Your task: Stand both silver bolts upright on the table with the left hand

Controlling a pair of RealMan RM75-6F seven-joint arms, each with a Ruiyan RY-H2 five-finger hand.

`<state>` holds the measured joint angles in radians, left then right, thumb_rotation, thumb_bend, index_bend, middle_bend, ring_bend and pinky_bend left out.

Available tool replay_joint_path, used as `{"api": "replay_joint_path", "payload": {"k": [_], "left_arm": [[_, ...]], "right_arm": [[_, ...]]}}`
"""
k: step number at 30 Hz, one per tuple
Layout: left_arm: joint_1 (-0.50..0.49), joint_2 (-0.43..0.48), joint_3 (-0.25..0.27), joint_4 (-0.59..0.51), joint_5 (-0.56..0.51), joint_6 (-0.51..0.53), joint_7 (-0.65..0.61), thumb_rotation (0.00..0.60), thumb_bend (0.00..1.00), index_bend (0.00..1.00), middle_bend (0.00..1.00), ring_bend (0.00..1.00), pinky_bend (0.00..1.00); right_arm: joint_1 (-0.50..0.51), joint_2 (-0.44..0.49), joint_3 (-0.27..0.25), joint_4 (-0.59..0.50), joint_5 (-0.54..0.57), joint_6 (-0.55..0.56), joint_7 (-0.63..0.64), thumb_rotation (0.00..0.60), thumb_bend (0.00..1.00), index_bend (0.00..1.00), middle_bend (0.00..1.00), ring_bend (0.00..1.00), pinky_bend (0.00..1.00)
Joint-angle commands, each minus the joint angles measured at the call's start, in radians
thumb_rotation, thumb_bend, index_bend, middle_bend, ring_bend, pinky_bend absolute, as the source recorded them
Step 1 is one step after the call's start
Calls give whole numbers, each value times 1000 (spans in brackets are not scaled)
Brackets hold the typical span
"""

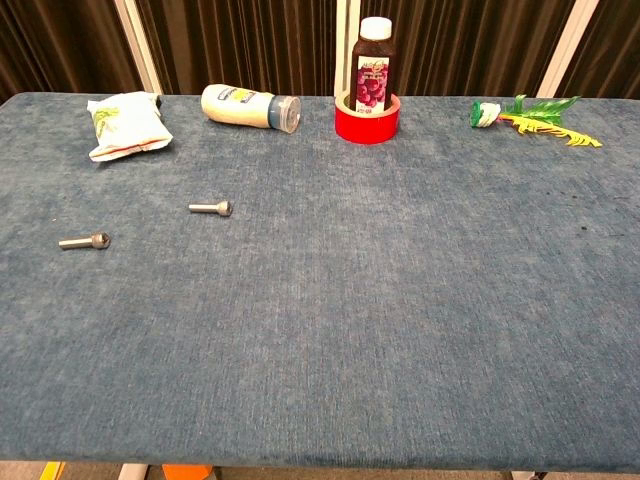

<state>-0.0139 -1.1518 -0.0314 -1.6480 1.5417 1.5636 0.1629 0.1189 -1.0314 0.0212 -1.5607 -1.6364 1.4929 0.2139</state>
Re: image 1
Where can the metal bit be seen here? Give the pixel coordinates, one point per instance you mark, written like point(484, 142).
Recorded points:
point(205, 207)
point(75, 243)

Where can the blue fabric table cover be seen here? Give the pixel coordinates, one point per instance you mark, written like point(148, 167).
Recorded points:
point(350, 300)

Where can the red tape roll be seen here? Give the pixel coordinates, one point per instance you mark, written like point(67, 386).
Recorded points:
point(367, 131)

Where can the cream mayonnaise squeeze bottle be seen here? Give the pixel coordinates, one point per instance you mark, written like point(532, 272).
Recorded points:
point(235, 105)

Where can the dark grape juice bottle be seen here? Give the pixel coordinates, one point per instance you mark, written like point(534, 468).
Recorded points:
point(372, 55)

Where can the green yellow plastic plant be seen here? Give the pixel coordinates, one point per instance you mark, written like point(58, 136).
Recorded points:
point(487, 115)

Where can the dark brown curtain panel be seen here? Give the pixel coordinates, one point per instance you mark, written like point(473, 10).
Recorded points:
point(465, 45)
point(55, 45)
point(240, 40)
point(615, 50)

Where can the white snack bag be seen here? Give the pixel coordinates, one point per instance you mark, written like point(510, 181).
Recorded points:
point(125, 125)

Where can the small orange object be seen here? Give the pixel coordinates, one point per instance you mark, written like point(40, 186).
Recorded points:
point(186, 472)

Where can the white table leg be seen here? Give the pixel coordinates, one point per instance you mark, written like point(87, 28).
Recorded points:
point(133, 472)

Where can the white partition post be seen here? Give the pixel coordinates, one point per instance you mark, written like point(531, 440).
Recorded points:
point(137, 45)
point(345, 40)
point(567, 45)

